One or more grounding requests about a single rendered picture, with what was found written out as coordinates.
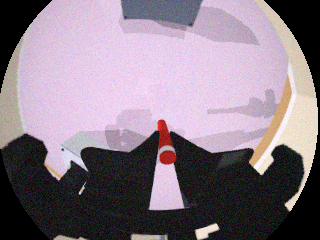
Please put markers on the red peg with white band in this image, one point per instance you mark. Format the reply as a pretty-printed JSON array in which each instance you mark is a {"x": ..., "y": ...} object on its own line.
[{"x": 167, "y": 153}]

